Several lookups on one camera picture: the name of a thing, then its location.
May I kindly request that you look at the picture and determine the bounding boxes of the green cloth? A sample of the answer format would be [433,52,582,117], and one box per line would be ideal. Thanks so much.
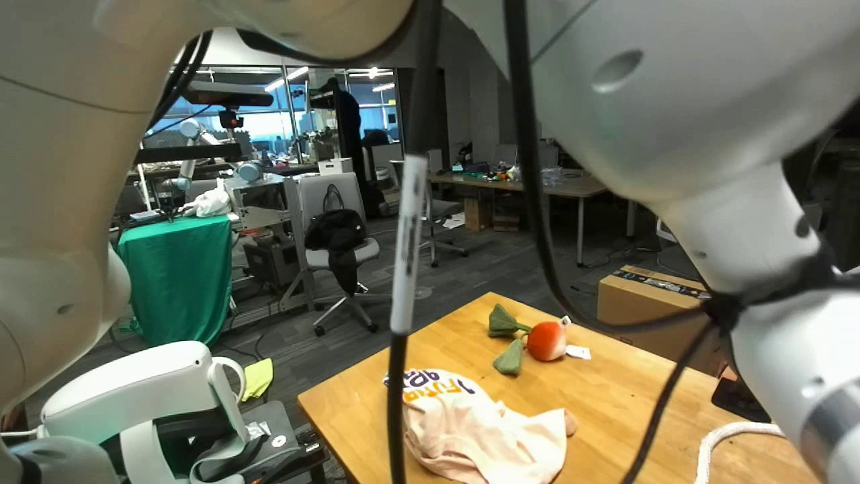
[114,209,240,349]

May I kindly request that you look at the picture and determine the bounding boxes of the black stereo camera bar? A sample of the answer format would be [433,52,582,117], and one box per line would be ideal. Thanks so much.
[184,80,278,110]

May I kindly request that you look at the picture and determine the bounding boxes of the yellow cloth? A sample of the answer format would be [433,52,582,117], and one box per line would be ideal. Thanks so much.
[236,355,278,404]

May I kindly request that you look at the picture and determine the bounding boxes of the white plastic bag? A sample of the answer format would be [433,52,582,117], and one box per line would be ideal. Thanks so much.
[175,180,235,219]

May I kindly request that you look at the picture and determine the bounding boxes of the small cardboard box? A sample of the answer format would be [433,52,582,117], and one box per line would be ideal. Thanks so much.
[459,192,497,234]

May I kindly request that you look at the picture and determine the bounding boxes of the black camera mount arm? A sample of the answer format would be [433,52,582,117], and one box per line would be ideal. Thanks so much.
[133,133,252,173]

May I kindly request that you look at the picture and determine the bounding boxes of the black cable with sleeve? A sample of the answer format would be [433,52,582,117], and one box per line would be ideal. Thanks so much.
[384,0,447,484]

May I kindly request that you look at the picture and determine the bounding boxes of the black jacket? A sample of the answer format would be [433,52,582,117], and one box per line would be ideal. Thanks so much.
[302,205,372,254]

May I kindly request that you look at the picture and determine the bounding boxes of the black looped camera cable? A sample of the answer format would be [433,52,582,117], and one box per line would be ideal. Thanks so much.
[500,0,748,484]

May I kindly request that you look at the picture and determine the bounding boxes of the swivel stool with white seat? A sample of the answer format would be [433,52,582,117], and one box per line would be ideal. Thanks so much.
[302,234,402,340]

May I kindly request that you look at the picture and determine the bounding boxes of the wooden office desk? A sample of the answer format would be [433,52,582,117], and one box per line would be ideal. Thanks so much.
[427,169,630,270]

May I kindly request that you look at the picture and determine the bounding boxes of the cardboard box with black tape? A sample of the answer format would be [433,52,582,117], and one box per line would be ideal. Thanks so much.
[595,262,735,378]

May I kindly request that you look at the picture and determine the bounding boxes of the white braided rope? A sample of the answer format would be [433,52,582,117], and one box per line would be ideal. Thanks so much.
[691,419,787,484]

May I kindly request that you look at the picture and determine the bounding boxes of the cream printed shirt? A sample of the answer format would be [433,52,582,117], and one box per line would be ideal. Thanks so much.
[384,365,582,484]

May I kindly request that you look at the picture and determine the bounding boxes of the black equipment box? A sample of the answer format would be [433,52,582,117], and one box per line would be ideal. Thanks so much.
[240,226,302,292]

